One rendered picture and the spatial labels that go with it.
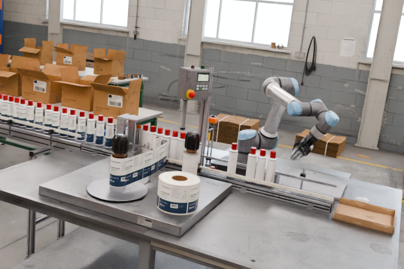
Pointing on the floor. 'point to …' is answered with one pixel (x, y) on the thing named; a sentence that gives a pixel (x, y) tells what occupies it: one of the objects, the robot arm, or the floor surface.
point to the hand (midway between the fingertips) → (293, 157)
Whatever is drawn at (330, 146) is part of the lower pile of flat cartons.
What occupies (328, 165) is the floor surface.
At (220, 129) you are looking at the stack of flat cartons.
